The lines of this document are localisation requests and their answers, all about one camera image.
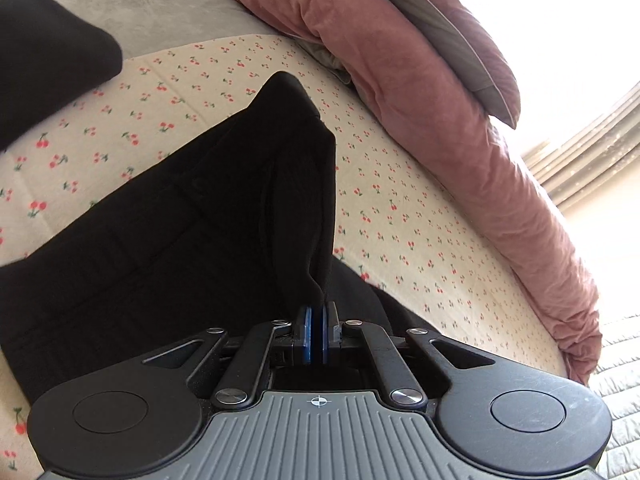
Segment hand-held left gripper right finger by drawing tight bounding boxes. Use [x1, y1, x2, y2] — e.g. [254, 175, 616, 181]
[320, 302, 497, 410]

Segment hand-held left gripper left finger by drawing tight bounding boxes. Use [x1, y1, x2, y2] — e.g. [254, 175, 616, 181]
[142, 305, 315, 411]

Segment black pants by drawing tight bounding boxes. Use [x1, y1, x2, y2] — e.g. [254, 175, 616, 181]
[0, 71, 426, 406]

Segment cherry print bed sheet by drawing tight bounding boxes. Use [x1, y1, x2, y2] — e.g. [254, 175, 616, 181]
[0, 30, 576, 480]

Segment pink duvet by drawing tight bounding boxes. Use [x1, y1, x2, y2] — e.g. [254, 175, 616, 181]
[189, 0, 601, 387]

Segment white quilted mattress pad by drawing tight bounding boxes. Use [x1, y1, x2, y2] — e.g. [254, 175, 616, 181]
[582, 310, 640, 480]

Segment striped curtain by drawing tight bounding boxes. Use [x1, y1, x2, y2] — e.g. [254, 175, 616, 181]
[520, 77, 640, 213]

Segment pink and grey pillow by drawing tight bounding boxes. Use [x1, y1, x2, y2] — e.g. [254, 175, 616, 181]
[340, 0, 522, 130]

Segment grey blanket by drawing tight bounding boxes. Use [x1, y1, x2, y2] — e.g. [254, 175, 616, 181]
[52, 0, 282, 62]

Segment black cloth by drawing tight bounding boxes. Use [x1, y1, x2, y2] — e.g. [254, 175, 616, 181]
[0, 0, 125, 153]

